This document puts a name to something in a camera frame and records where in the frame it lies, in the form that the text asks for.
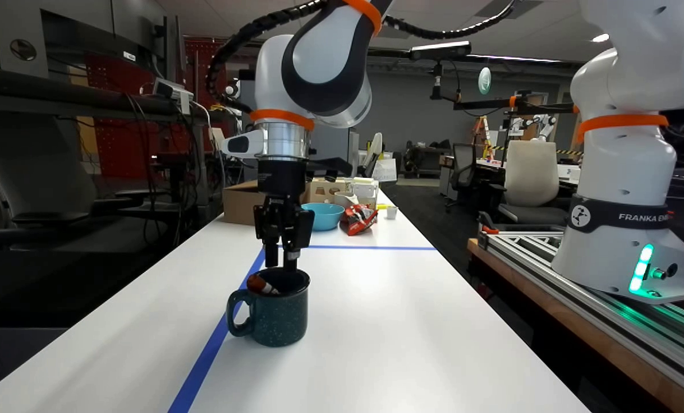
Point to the dark green speckled mug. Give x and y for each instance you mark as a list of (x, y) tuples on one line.
[(275, 317)]

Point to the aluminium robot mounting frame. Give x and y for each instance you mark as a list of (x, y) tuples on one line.
[(585, 323)]

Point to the white chair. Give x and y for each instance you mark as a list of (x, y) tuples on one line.
[(531, 172)]

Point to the small white cup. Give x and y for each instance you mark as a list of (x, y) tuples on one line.
[(391, 211)]

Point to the ceiling light strip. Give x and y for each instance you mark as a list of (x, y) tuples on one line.
[(442, 46)]

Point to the red cabinet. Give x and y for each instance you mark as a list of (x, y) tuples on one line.
[(119, 146)]

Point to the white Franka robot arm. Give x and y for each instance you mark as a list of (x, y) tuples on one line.
[(624, 176)]

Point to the white power adapter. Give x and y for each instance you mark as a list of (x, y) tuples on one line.
[(174, 94)]

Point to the white plastic cup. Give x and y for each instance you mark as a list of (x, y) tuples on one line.
[(366, 191)]

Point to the grey workbench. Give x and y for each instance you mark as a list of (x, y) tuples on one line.
[(34, 152)]

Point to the red snack bag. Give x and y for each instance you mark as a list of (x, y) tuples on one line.
[(357, 219)]

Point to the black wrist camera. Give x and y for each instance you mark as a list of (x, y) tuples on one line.
[(332, 164)]

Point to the blue bowl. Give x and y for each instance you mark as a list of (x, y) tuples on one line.
[(325, 217)]

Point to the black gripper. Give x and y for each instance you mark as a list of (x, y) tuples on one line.
[(285, 191)]

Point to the round green sign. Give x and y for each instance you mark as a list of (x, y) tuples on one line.
[(484, 80)]

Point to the blue tape line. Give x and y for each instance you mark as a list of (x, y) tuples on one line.
[(204, 359)]

